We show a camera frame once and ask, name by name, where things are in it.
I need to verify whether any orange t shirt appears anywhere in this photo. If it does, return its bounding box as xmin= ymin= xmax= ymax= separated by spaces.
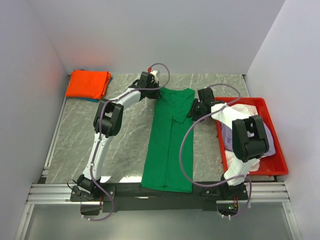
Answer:
xmin=64 ymin=69 xmax=112 ymax=100

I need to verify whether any green t shirt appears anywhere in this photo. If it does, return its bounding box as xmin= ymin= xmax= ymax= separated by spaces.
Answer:
xmin=141 ymin=87 xmax=195 ymax=193

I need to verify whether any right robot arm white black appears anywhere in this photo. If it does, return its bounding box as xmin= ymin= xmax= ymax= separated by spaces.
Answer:
xmin=179 ymin=83 xmax=270 ymax=200

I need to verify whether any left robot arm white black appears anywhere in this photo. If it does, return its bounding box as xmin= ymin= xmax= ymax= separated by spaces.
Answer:
xmin=77 ymin=69 xmax=161 ymax=201

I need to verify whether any lavender t shirt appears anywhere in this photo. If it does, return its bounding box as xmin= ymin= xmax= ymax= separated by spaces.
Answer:
xmin=220 ymin=123 xmax=276 ymax=156

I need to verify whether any pale pink t shirt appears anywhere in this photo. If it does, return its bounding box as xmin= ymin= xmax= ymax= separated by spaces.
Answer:
xmin=224 ymin=104 xmax=258 ymax=167

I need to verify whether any folded blue t shirt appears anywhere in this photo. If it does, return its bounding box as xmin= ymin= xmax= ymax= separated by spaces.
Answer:
xmin=64 ymin=69 xmax=114 ymax=104

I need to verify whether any red plastic bin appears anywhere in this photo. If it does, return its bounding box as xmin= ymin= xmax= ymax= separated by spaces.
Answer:
xmin=216 ymin=97 xmax=289 ymax=177

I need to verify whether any black base beam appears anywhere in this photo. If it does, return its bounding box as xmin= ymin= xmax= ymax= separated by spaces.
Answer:
xmin=70 ymin=183 xmax=248 ymax=215

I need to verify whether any aluminium frame rail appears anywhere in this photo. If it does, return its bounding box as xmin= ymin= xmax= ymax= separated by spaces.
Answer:
xmin=26 ymin=182 xmax=290 ymax=205

